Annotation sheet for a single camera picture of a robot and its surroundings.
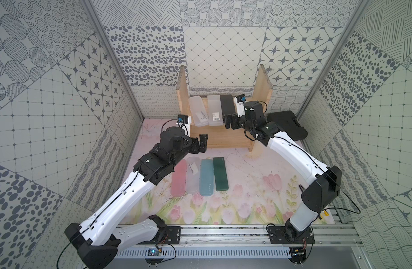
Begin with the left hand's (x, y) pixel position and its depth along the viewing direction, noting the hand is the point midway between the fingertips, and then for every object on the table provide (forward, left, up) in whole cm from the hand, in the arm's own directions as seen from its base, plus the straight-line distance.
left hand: (197, 130), depth 66 cm
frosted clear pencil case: (+19, +2, -7) cm, 20 cm away
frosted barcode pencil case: (+14, -7, -6) cm, 17 cm away
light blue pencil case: (-3, -3, -36) cm, 37 cm away
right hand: (+15, -16, -7) cm, 23 cm away
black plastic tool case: (+38, -60, -35) cm, 79 cm away
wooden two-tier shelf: (+22, -9, -31) cm, 39 cm away
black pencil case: (+25, -14, -7) cm, 29 cm away
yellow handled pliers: (-20, -62, -37) cm, 75 cm away
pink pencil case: (-5, +13, -36) cm, 38 cm away
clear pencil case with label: (-4, +5, -36) cm, 36 cm away
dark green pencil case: (-1, -10, -35) cm, 37 cm away
